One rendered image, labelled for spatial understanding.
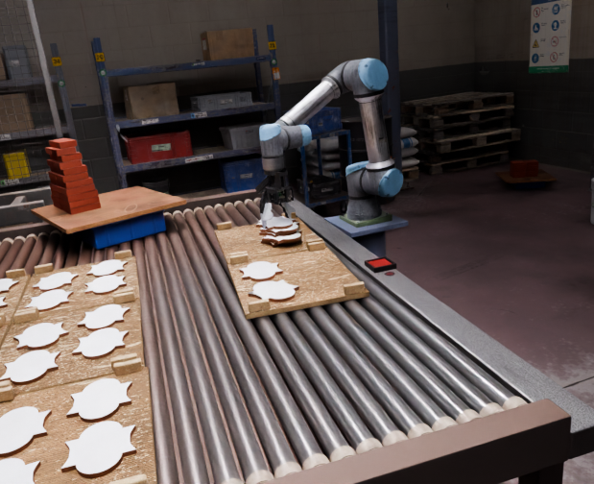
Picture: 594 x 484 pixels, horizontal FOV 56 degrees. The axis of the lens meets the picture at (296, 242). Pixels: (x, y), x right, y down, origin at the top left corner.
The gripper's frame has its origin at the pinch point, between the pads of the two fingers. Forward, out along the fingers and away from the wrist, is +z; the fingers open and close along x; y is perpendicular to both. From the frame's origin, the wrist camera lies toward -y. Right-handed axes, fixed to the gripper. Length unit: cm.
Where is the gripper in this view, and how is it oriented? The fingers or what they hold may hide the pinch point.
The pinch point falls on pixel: (275, 223)
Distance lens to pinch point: 202.8
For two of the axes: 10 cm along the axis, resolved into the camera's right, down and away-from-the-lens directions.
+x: 7.6, -2.7, 5.9
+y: 6.5, 1.9, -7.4
